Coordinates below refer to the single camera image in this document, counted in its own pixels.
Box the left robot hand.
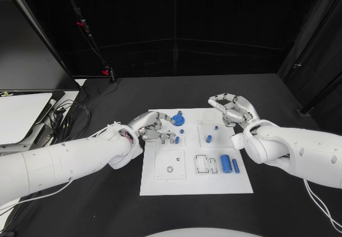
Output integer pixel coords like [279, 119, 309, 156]
[126, 111, 179, 145]

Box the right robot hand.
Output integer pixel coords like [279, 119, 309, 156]
[208, 93, 262, 128]

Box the blue gear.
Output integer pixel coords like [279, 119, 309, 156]
[171, 115, 187, 127]

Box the white task board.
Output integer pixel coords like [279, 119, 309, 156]
[139, 109, 254, 197]

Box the thick long blue cylinder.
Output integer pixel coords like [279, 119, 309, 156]
[220, 154, 234, 174]

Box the black pole with red clips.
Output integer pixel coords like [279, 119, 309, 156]
[70, 0, 119, 84]

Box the white flat device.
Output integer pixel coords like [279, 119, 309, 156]
[0, 92, 54, 145]

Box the large dark monitor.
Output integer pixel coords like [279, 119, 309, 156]
[0, 0, 81, 93]

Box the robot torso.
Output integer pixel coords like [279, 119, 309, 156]
[145, 227, 265, 237]

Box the black cable bundle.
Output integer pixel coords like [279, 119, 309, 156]
[50, 84, 119, 142]

